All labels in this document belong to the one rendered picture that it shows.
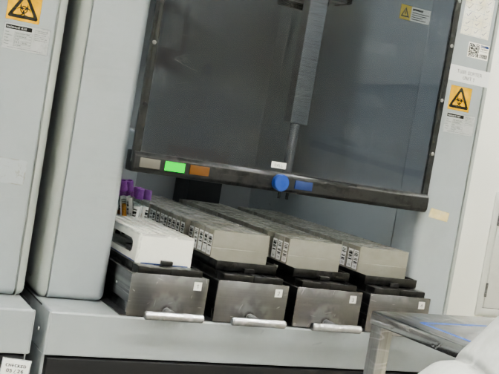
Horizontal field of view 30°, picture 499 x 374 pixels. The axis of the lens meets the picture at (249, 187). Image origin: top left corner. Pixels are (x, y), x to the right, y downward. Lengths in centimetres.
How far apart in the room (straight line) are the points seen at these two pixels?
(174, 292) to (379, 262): 45
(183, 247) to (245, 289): 13
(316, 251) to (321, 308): 12
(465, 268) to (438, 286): 149
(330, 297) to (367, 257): 15
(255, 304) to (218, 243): 13
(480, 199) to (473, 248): 18
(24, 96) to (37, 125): 5
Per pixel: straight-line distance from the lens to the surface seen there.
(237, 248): 165
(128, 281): 152
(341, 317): 169
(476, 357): 61
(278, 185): 164
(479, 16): 191
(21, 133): 152
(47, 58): 152
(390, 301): 174
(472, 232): 339
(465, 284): 341
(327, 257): 174
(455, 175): 189
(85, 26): 154
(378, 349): 144
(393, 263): 182
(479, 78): 191
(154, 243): 154
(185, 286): 154
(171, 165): 156
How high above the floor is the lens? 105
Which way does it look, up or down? 3 degrees down
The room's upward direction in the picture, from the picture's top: 10 degrees clockwise
